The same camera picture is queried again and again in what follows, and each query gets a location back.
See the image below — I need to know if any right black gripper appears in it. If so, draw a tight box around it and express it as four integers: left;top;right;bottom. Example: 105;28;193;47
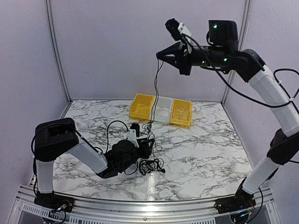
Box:
157;39;231;75

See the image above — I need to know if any thin black cable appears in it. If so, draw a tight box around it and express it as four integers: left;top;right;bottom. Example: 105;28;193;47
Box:
141;57;165;151

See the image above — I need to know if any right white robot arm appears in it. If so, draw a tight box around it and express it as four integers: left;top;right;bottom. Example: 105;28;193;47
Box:
156;18;299;209

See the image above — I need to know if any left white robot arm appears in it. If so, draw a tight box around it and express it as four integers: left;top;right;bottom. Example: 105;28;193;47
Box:
31;118;154;208

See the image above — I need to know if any left yellow plastic bin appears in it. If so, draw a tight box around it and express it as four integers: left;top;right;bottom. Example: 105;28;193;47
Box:
129;93;154;120

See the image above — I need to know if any yellow plastic bin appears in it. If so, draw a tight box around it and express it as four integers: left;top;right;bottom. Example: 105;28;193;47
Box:
170;98;192;127
129;93;154;120

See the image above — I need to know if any white plastic bin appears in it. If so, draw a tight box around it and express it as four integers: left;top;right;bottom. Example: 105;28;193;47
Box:
149;96;173;123

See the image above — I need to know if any right yellow plastic bin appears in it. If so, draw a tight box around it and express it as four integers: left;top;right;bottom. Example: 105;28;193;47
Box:
170;98;192;127

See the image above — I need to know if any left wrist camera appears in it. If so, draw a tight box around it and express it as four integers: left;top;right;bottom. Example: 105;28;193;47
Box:
128;123;140;148

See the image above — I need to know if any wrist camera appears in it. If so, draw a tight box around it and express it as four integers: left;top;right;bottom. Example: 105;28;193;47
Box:
165;18;193;45
128;123;140;148

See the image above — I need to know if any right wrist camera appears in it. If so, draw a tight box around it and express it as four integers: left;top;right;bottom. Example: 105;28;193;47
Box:
165;18;193;45

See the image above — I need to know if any right aluminium corner post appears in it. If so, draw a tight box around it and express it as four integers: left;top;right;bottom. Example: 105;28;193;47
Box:
221;0;250;105

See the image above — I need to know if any aluminium corner post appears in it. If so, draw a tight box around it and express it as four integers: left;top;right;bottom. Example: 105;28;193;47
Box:
221;0;250;105
44;0;72;104

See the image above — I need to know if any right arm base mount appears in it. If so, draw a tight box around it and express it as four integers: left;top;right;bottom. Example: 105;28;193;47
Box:
214;184;256;214

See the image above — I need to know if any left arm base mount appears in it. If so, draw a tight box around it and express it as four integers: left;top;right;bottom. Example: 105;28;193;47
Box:
34;191;75;212

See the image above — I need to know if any aluminium front rail frame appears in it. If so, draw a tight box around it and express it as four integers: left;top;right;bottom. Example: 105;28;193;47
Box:
8;185;281;224

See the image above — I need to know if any left aluminium corner post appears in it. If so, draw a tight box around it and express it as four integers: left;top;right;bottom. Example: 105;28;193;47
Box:
44;0;72;104

